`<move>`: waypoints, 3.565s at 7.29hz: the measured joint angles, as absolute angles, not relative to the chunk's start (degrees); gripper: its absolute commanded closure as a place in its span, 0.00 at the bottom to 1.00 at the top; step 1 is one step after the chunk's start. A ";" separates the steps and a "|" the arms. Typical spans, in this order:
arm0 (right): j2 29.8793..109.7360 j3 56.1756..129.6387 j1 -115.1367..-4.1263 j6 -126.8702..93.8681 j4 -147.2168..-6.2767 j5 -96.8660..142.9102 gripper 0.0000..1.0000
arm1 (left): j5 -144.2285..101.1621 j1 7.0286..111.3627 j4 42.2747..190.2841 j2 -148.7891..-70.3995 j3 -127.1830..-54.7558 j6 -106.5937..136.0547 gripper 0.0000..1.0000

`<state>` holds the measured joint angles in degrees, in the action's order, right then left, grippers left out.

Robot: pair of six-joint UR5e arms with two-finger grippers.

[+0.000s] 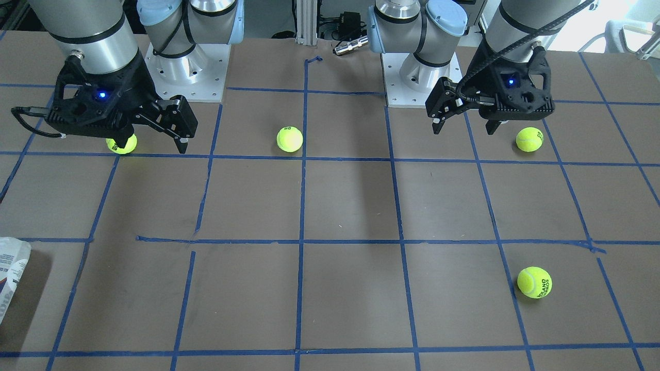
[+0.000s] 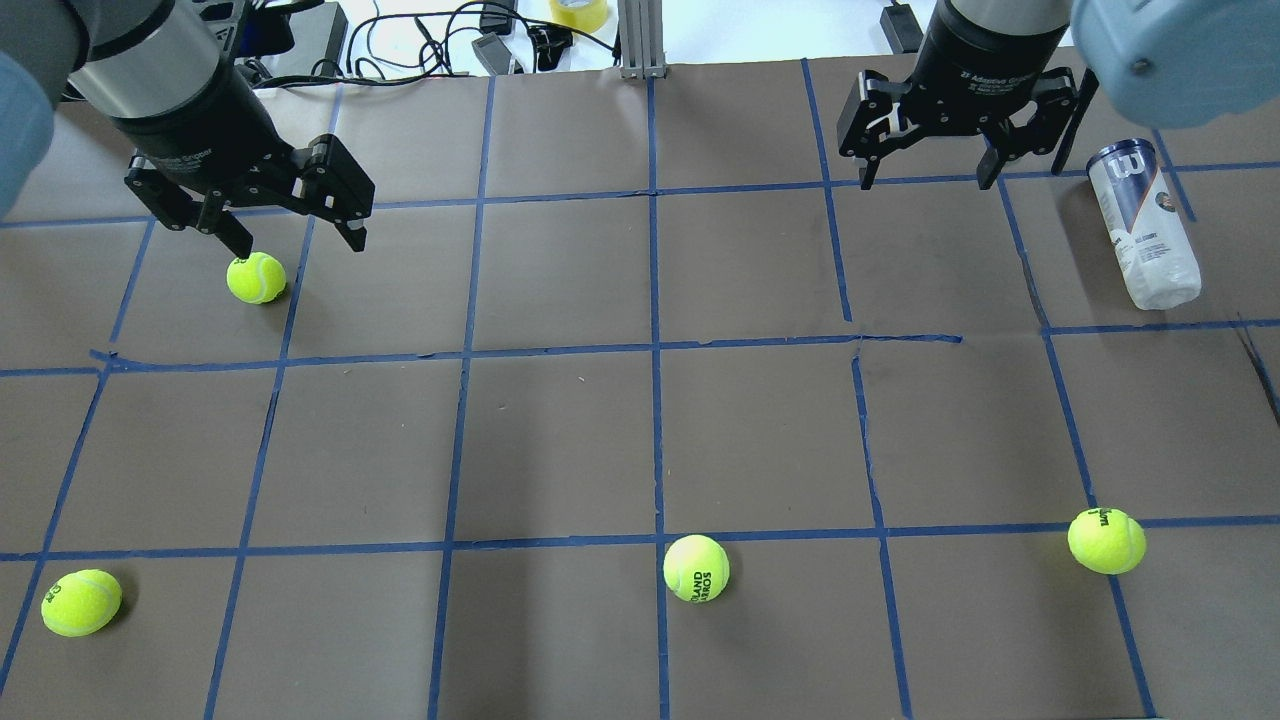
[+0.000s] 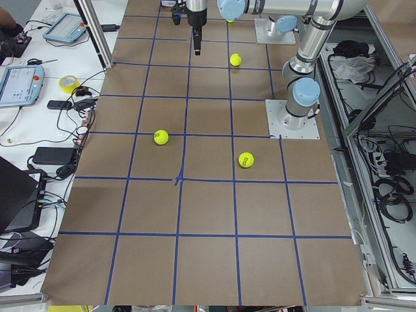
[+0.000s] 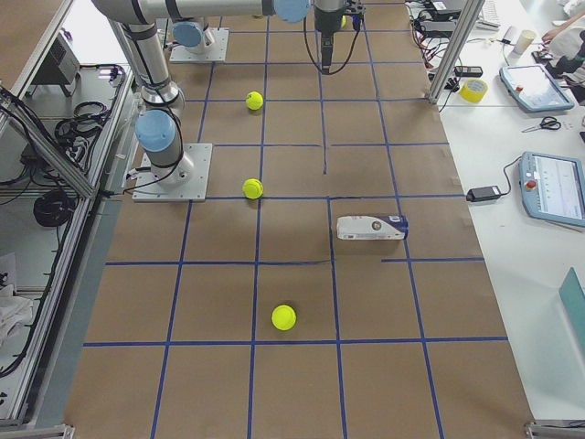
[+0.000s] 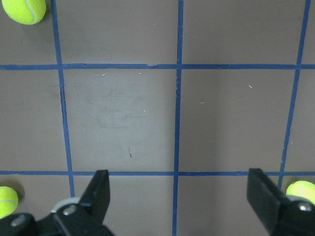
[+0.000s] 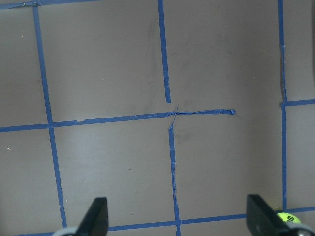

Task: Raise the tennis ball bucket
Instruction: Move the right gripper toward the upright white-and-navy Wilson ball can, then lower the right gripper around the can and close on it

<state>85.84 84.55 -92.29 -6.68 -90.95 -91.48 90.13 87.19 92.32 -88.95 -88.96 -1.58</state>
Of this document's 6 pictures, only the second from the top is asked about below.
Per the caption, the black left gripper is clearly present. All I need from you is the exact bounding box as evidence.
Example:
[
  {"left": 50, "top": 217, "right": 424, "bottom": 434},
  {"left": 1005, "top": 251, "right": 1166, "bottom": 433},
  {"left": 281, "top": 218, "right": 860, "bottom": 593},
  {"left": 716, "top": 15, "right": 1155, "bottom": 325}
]
[{"left": 109, "top": 60, "right": 376, "bottom": 259}]

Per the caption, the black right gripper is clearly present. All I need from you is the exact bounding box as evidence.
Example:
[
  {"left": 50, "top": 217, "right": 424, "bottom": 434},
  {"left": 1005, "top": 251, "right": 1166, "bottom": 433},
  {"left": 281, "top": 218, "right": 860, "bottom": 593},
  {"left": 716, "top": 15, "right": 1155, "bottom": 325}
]
[{"left": 838, "top": 10, "right": 1100, "bottom": 190}]

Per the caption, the clear tennis ball can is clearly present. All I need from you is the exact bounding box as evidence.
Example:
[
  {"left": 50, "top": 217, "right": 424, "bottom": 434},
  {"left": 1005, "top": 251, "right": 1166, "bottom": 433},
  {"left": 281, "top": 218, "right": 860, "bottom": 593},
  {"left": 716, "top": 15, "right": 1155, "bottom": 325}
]
[{"left": 1085, "top": 138, "right": 1202, "bottom": 311}]

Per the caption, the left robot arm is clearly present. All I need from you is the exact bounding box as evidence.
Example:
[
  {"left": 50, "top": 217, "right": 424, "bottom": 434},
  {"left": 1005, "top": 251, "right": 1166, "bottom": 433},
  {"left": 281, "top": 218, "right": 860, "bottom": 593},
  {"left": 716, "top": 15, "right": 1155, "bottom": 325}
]
[{"left": 1, "top": 1, "right": 375, "bottom": 260}]

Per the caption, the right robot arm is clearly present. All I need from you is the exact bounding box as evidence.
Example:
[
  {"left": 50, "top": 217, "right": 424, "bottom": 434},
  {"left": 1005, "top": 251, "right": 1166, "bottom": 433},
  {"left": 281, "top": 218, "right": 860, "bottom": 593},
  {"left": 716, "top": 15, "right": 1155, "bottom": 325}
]
[{"left": 837, "top": 1, "right": 1279, "bottom": 190}]

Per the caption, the tennis ball near left gripper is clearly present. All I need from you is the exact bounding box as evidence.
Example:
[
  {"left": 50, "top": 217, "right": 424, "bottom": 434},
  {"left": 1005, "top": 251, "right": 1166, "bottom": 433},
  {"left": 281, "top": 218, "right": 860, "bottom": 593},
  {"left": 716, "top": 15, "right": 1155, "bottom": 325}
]
[{"left": 225, "top": 251, "right": 287, "bottom": 305}]

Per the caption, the tennis ball front corner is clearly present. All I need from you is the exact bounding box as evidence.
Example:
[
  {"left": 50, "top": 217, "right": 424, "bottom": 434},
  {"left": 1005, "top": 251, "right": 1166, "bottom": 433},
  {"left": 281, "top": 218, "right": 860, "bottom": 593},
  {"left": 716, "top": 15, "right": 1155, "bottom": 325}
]
[{"left": 40, "top": 569, "right": 123, "bottom": 638}]

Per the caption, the tennis ball Wilson front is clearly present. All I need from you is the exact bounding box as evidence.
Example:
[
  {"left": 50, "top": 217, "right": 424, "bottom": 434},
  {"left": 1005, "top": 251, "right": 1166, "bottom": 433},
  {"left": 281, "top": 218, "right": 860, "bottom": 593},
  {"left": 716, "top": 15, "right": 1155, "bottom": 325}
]
[{"left": 1068, "top": 507, "right": 1148, "bottom": 577}]

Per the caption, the tennis ball with black text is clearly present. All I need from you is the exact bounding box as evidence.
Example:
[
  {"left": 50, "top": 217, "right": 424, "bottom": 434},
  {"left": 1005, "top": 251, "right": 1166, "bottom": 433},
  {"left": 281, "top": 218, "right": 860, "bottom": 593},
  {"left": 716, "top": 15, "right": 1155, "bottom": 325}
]
[{"left": 662, "top": 534, "right": 731, "bottom": 603}]

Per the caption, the black power adapter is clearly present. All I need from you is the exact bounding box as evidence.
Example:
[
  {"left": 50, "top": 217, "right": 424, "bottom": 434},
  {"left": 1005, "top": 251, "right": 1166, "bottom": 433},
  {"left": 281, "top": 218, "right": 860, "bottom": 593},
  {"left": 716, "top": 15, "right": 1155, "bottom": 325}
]
[{"left": 879, "top": 1, "right": 924, "bottom": 55}]

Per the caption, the black laptop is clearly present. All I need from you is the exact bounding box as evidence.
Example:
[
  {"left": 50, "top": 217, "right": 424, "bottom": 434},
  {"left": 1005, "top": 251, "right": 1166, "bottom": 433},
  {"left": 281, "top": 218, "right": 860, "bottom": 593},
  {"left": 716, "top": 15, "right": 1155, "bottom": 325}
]
[{"left": 189, "top": 1, "right": 348, "bottom": 85}]

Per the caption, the yellow tape roll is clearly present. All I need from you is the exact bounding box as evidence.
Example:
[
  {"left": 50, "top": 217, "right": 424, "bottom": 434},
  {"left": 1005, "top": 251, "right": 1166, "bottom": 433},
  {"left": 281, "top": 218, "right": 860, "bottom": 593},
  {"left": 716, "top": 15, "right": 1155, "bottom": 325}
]
[{"left": 548, "top": 0, "right": 609, "bottom": 35}]

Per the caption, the aluminium frame post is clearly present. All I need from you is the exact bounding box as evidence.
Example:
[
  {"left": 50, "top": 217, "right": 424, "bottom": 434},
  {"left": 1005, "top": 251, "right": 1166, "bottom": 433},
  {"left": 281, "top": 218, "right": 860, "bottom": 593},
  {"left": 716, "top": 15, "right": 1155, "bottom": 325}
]
[{"left": 616, "top": 0, "right": 668, "bottom": 79}]

